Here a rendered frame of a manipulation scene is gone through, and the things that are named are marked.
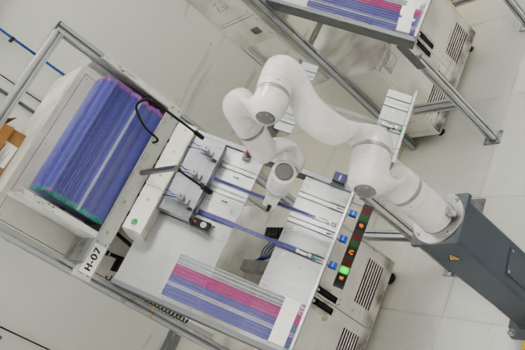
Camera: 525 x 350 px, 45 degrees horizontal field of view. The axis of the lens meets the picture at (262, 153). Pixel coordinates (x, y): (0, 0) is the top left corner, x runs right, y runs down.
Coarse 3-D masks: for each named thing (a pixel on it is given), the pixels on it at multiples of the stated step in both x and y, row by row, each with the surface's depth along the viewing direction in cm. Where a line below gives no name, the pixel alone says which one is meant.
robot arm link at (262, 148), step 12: (264, 132) 193; (252, 144) 193; (264, 144) 194; (276, 144) 201; (288, 144) 205; (252, 156) 199; (264, 156) 198; (276, 156) 201; (288, 156) 212; (300, 156) 211; (300, 168) 213
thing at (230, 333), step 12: (120, 288) 239; (132, 288) 233; (156, 300) 231; (180, 312) 229; (192, 312) 229; (204, 324) 229; (216, 324) 226; (228, 336) 230; (240, 336) 224; (264, 348) 222
